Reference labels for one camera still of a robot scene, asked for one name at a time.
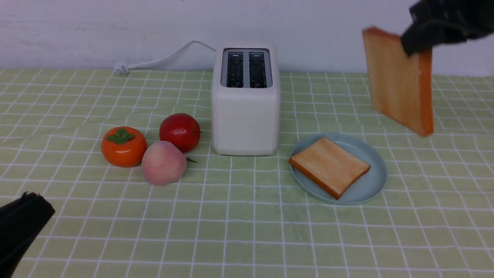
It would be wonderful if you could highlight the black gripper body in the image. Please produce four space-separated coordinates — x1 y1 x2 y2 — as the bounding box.
0 192 55 278
401 0 494 57

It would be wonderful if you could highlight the orange persimmon with green leaf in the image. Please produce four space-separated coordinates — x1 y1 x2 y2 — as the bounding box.
101 126 147 168

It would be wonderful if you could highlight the white two-slot toaster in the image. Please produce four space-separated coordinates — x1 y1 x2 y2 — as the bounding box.
211 41 282 156

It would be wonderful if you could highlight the white power cable with plug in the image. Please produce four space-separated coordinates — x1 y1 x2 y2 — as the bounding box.
114 41 216 76

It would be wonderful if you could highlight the pink peach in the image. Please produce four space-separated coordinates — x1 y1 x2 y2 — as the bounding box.
141 141 196 185

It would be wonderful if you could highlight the toast slice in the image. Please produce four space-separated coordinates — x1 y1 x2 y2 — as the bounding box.
362 26 434 137
289 137 371 200

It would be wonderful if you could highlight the red apple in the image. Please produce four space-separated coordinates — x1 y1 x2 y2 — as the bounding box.
159 113 201 153

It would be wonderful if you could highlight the light blue round plate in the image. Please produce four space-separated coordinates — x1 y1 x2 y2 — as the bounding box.
290 132 387 205

